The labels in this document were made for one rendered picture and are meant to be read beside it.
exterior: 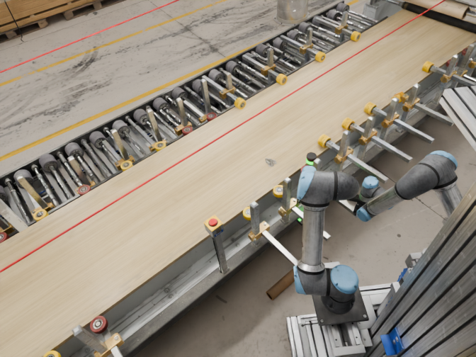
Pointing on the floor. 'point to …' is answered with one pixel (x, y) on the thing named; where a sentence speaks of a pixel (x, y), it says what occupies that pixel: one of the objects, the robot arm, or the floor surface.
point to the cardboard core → (281, 285)
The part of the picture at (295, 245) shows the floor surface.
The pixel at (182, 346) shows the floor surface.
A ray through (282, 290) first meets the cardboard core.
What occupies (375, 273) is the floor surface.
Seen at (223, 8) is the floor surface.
